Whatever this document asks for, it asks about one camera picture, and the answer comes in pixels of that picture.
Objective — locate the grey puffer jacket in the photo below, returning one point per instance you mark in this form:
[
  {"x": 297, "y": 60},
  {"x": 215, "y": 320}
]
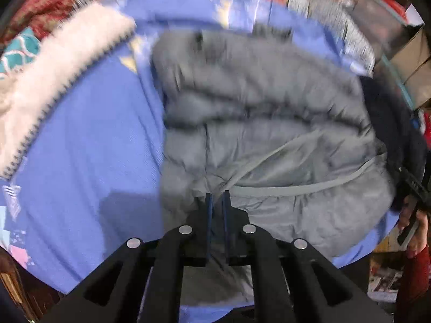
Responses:
[{"x": 269, "y": 124}]

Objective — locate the person's right forearm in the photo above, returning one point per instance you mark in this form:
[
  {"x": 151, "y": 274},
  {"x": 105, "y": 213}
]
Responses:
[{"x": 416, "y": 289}]

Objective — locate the dark navy garment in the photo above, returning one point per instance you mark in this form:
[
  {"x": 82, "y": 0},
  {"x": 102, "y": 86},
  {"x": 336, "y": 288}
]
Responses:
[{"x": 387, "y": 124}]

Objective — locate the grey knitted cloth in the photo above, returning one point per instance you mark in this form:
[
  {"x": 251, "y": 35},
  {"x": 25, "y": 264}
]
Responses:
[{"x": 323, "y": 10}]

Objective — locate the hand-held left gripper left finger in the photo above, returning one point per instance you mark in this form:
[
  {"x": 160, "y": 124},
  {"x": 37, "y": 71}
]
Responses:
[{"x": 209, "y": 218}]

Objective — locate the blue printed bedsheet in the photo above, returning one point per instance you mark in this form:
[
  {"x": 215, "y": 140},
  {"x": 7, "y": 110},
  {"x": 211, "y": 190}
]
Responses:
[{"x": 94, "y": 175}]

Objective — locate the red patterned cloth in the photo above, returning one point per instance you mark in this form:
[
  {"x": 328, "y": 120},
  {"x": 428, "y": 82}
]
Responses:
[{"x": 43, "y": 6}]

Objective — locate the teal patterned cloth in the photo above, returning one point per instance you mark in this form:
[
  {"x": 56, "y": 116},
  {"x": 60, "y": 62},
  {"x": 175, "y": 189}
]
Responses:
[{"x": 20, "y": 52}]

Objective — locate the person's right hand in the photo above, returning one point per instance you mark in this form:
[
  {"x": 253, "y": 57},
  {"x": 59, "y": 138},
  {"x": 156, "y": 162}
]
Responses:
[{"x": 419, "y": 239}]

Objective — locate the white fluffy blanket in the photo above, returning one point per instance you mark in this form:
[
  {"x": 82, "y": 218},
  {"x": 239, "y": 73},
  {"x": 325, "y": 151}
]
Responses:
[{"x": 60, "y": 74}]

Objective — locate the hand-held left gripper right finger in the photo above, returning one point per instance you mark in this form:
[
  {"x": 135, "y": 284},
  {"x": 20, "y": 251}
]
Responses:
[{"x": 226, "y": 218}]

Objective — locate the printed papers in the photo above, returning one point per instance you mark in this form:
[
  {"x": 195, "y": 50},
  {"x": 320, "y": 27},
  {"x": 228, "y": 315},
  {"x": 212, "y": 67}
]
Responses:
[{"x": 384, "y": 281}]

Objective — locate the cardboard box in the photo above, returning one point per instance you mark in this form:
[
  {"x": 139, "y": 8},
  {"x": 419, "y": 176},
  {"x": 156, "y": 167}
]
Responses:
[{"x": 412, "y": 57}]

